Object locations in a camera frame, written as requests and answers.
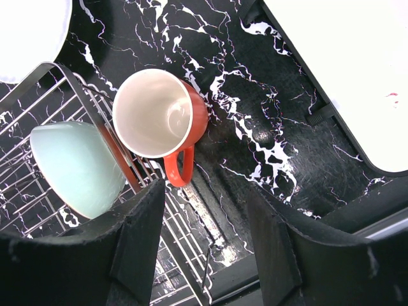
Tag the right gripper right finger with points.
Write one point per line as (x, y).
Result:
(302, 261)

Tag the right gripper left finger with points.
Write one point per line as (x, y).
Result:
(109, 260)

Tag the pale green ceramic bowl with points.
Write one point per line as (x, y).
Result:
(78, 165)

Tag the orange ceramic mug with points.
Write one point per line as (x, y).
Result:
(157, 115)

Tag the white dry erase board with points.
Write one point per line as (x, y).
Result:
(355, 53)

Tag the white paper plate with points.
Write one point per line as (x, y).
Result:
(32, 32)

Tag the steel wire dish rack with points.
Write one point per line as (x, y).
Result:
(109, 260)

